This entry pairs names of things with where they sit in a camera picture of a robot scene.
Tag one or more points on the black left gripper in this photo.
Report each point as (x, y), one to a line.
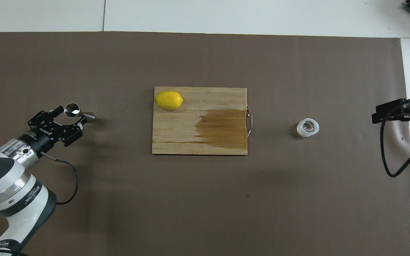
(45, 131)

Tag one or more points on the steel double jigger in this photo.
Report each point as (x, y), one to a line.
(72, 110)

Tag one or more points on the clear textured glass cup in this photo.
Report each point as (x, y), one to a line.
(308, 127)

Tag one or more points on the brown paper table mat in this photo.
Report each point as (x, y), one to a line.
(48, 71)

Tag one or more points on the yellow lemon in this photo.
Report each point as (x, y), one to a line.
(168, 100)

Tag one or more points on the wooden cutting board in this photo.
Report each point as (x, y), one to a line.
(176, 135)

